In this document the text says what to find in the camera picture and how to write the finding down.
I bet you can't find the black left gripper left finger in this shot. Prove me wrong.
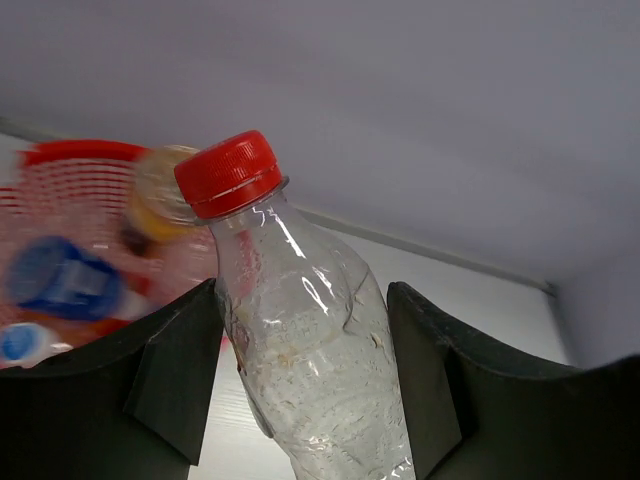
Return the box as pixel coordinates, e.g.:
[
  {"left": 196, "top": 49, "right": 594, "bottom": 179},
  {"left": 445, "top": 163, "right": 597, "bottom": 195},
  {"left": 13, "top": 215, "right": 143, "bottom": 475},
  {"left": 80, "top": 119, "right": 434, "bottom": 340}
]
[{"left": 1, "top": 281, "right": 223, "bottom": 479}]

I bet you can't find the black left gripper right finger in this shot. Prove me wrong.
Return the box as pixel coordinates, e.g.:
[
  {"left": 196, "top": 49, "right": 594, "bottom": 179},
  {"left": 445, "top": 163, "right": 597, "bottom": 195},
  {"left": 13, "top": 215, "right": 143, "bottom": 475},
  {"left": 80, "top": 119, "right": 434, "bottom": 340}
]
[{"left": 387, "top": 282, "right": 639, "bottom": 479}]

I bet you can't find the clear bottle blue label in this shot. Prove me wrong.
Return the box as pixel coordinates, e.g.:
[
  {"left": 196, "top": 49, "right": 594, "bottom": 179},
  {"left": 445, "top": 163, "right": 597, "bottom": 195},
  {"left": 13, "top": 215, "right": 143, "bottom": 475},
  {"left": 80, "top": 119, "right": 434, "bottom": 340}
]
[
  {"left": 2, "top": 236, "right": 150, "bottom": 322},
  {"left": 0, "top": 322, "right": 73, "bottom": 369}
]

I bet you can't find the clear bottle with red cap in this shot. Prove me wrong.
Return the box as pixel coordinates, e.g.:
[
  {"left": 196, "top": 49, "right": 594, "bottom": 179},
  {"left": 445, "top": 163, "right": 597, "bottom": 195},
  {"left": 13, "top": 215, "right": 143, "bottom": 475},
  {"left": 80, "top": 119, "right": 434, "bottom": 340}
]
[{"left": 174, "top": 130, "right": 415, "bottom": 479}]

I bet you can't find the orange bottle with blue label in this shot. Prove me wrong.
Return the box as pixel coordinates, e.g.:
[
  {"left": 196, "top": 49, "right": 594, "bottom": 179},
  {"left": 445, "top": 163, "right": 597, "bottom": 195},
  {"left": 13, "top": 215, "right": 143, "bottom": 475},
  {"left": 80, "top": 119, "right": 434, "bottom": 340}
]
[{"left": 119, "top": 145, "right": 198, "bottom": 257}]

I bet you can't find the red plastic mesh bin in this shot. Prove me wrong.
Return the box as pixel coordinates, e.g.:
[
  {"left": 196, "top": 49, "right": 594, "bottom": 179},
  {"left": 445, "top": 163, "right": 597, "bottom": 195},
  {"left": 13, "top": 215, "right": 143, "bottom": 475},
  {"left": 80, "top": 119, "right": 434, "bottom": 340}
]
[{"left": 1, "top": 140, "right": 218, "bottom": 349}]

